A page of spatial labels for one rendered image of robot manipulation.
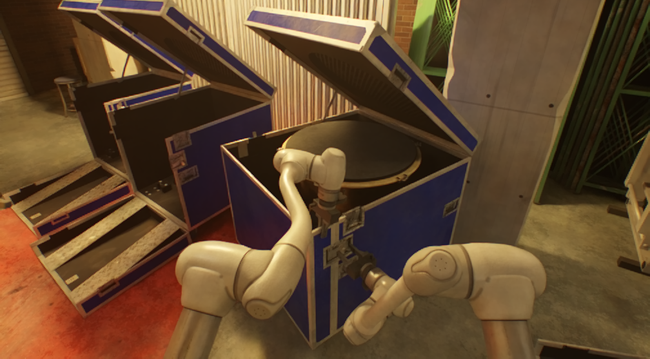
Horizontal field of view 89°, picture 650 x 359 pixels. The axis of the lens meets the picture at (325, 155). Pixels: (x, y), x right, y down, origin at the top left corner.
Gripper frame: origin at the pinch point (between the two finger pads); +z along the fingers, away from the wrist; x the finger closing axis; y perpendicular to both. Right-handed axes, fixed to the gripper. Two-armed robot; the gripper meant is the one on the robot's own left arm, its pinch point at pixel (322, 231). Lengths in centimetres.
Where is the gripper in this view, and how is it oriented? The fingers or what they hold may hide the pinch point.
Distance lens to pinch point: 146.9
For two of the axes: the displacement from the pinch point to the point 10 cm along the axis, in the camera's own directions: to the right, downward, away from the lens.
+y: -8.0, 1.2, -5.9
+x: 5.8, 3.8, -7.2
